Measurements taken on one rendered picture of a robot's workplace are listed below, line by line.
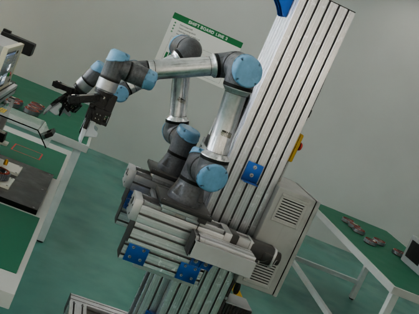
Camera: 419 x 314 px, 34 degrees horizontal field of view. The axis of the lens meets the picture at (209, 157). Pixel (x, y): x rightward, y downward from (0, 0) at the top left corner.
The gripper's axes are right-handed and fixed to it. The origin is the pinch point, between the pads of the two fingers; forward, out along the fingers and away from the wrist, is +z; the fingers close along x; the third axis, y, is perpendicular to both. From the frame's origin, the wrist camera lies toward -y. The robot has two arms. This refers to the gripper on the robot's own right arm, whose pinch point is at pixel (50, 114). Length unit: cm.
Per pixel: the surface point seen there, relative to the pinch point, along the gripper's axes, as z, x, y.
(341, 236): -21, 262, 134
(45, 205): 17.9, -25.5, 38.9
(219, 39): -25, 503, -131
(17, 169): 25.8, -10.4, 11.8
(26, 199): 17, -37, 35
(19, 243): 9, -76, 59
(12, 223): 14, -62, 47
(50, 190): 22.5, -3.3, 28.1
